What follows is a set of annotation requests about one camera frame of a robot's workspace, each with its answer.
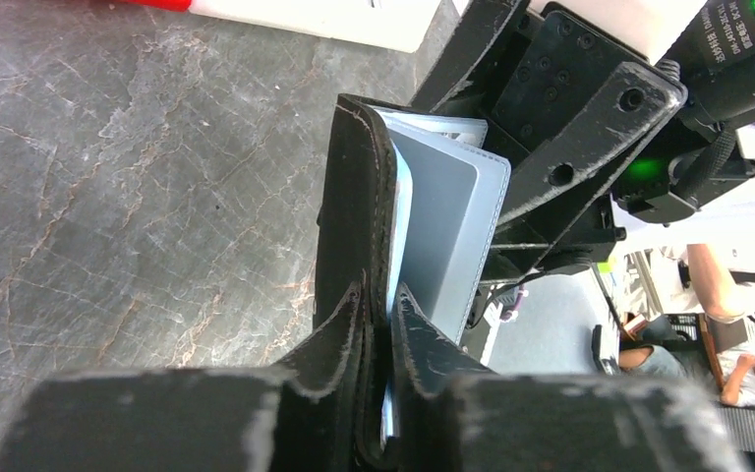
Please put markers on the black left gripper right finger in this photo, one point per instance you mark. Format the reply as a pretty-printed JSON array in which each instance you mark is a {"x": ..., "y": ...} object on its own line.
[{"x": 455, "y": 414}]

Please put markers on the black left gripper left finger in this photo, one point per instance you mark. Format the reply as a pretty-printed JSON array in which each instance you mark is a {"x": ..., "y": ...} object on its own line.
[{"x": 294, "y": 415}]

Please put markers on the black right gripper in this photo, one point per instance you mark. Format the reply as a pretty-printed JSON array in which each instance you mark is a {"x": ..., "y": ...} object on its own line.
[{"x": 569, "y": 109}]

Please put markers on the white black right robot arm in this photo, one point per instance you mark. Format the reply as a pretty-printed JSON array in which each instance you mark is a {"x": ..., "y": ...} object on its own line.
[{"x": 708, "y": 47}]

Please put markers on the white plastic bin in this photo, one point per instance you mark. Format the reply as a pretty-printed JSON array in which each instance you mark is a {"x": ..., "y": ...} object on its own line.
[{"x": 396, "y": 25}]

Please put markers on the seated person in background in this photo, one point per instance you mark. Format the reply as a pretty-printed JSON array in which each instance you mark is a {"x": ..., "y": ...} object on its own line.
[{"x": 737, "y": 363}]

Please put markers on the red plastic bin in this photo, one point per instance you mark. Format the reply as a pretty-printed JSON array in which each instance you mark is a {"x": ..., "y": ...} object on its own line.
[{"x": 168, "y": 5}]

